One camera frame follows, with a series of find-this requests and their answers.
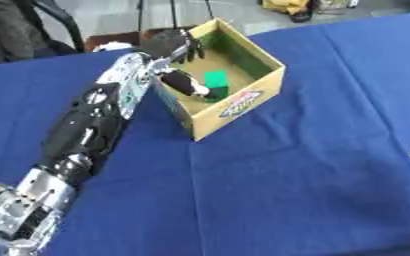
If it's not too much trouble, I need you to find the green block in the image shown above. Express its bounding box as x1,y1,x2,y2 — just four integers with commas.
203,70,232,96

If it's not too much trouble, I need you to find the white object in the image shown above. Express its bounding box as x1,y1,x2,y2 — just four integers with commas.
91,41,135,53

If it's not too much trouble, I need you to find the tan cardboard box green inside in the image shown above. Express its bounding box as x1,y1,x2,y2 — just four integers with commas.
150,17,288,143

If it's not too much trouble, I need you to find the black chair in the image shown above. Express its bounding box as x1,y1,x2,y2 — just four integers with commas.
31,0,88,57

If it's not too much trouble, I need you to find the black tripod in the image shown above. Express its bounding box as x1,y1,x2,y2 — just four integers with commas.
133,0,218,33

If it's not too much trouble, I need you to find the brown box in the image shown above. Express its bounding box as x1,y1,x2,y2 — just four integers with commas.
84,25,200,52

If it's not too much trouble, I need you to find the yellow bag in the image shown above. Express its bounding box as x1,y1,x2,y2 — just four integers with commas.
259,0,314,16

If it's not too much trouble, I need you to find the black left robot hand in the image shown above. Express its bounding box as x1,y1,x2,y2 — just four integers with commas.
138,29,221,102

